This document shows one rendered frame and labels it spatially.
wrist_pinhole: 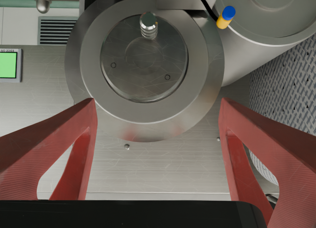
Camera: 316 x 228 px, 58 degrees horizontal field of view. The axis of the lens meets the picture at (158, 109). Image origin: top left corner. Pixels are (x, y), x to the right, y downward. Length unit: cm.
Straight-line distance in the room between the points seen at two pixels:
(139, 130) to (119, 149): 33
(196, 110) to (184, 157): 33
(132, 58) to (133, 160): 36
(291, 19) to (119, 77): 17
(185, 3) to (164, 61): 5
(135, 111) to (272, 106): 24
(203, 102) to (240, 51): 8
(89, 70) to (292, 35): 19
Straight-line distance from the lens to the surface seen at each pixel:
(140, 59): 25
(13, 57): 66
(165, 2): 26
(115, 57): 25
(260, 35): 28
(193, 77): 26
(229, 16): 21
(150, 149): 59
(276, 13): 30
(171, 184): 60
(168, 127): 26
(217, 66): 27
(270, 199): 62
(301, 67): 37
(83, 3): 30
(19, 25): 341
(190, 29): 27
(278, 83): 42
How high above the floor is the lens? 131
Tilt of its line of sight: 4 degrees down
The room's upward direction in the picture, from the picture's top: 179 degrees counter-clockwise
